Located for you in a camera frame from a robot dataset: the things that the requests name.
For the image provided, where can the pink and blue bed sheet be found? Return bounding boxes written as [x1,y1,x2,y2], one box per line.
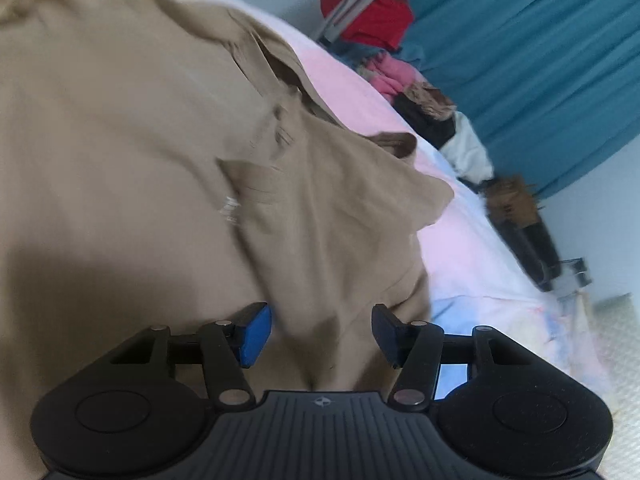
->
[150,0,613,401]

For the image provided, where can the white garment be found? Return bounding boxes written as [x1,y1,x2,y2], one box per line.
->
[440,112,496,183]

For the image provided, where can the tan shirt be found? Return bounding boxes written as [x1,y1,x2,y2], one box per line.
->
[0,0,455,480]

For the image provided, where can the black trousers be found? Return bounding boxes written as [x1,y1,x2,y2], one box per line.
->
[497,220,563,292]

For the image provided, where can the black garment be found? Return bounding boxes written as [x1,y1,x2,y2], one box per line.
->
[392,92,458,150]

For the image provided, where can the red garment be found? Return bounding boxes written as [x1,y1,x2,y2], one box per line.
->
[320,0,416,51]

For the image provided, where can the teal curtain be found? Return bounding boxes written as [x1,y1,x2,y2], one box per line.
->
[397,0,640,200]

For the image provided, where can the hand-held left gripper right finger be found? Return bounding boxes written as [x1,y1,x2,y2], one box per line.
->
[371,303,535,413]

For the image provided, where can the pink garment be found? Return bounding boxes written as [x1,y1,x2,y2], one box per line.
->
[362,54,431,103]

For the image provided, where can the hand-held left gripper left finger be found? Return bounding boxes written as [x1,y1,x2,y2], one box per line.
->
[104,302,273,408]

